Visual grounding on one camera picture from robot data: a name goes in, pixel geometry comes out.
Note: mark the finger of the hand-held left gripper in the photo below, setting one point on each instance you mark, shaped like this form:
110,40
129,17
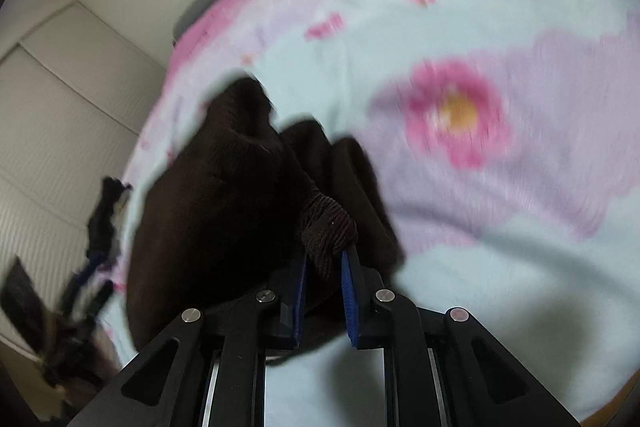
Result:
92,269

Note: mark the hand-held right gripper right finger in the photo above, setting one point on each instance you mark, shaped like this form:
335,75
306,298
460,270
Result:
350,307

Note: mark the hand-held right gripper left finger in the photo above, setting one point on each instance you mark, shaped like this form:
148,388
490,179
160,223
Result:
299,307

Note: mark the brown fleece pants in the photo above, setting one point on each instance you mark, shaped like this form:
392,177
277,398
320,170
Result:
210,207

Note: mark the black folded garment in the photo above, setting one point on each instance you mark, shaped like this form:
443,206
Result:
106,212

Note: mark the floral pink blue duvet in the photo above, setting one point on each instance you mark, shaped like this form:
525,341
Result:
500,32

